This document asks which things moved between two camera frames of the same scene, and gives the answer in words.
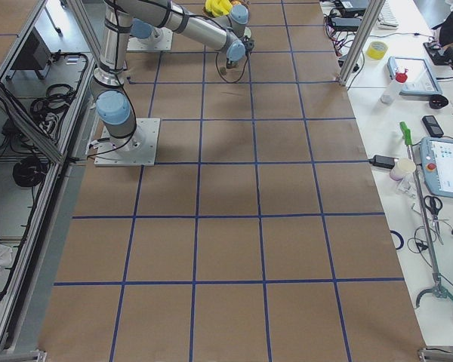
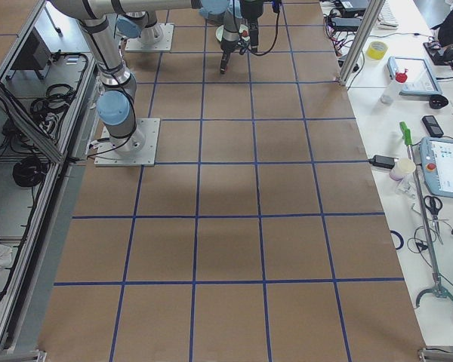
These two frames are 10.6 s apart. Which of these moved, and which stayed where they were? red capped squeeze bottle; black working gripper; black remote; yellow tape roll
Moved: black working gripper
Stayed: yellow tape roll; red capped squeeze bottle; black remote
